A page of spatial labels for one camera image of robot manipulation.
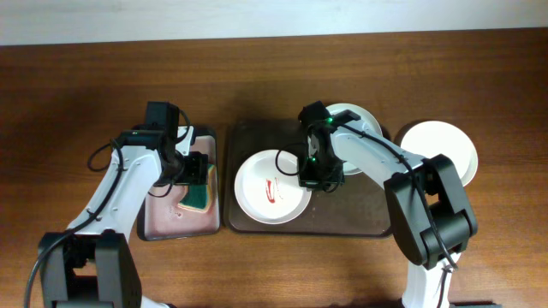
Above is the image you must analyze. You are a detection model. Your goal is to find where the green yellow sponge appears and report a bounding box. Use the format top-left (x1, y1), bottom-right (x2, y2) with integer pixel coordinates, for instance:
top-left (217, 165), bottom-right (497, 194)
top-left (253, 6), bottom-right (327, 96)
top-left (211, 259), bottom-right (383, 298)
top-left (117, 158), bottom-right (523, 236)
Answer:
top-left (177, 164), bottom-right (217, 213)

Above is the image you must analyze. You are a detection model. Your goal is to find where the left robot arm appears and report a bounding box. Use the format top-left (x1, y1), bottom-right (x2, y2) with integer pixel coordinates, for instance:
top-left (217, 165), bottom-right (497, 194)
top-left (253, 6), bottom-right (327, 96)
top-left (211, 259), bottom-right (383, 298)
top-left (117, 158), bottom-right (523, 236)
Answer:
top-left (23, 102), bottom-right (208, 308)

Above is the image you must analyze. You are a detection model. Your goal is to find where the small black tray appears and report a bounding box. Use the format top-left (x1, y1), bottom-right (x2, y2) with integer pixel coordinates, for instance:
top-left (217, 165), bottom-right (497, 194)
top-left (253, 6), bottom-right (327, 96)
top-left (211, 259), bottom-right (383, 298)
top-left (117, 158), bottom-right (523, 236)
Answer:
top-left (137, 127), bottom-right (221, 241)

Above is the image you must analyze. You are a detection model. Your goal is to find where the pale grey plate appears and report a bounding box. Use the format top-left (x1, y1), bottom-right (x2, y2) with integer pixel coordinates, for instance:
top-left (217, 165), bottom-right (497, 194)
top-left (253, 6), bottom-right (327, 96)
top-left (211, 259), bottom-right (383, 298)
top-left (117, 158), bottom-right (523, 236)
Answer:
top-left (326, 103), bottom-right (383, 175)

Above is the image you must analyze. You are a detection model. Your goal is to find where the white plate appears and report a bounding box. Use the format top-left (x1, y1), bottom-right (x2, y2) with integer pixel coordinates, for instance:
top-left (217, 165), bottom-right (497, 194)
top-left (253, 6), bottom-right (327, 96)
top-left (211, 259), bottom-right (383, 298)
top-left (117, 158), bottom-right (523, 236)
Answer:
top-left (397, 121), bottom-right (479, 186)

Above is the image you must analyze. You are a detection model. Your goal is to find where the cream plate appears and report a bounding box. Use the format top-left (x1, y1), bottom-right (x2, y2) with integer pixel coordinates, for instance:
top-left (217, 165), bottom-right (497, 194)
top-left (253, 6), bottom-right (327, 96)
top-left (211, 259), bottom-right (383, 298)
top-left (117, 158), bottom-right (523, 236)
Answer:
top-left (234, 150), bottom-right (312, 225)

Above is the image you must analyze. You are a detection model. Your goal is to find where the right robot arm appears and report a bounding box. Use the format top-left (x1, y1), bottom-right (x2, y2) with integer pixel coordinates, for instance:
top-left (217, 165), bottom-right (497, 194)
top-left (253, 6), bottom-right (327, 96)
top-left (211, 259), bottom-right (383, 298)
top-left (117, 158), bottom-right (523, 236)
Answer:
top-left (296, 101), bottom-right (478, 307)

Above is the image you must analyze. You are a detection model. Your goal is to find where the large brown serving tray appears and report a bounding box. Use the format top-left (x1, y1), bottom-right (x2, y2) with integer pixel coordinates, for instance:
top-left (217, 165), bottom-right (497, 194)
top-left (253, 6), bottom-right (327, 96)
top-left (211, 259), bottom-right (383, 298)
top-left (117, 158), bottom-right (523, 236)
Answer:
top-left (223, 120), bottom-right (391, 238)

